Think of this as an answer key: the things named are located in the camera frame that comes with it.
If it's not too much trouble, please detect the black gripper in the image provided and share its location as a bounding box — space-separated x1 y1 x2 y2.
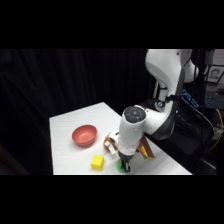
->
118 151 136 173

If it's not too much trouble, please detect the green soft triangle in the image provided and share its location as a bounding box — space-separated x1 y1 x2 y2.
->
115 159 135 175

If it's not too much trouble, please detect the pink bowl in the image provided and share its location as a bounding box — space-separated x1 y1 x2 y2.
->
71 124 98 148

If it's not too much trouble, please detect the yellow block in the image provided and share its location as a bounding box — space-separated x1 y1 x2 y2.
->
90 154 105 172

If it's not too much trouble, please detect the white table cloth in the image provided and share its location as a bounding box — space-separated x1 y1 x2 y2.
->
49 101 193 176

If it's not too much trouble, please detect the black robot stand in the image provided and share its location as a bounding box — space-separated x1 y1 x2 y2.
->
143 98 215 175

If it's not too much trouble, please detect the blue lit device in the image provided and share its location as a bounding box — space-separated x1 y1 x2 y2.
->
181 89 200 110

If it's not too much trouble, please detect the black curtain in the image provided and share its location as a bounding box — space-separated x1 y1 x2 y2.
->
0 49 156 176

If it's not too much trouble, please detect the teal lit keyboard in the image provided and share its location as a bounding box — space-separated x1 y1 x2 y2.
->
203 92 224 110

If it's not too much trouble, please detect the framed portrait picture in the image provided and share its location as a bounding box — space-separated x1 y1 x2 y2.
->
204 64 224 85

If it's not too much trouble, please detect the tan flat mount plate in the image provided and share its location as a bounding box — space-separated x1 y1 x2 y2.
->
137 135 156 161

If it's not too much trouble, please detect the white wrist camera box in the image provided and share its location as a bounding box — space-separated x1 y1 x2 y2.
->
107 131 121 145

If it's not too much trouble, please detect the yellow cable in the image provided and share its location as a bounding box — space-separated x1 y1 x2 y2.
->
207 108 223 153

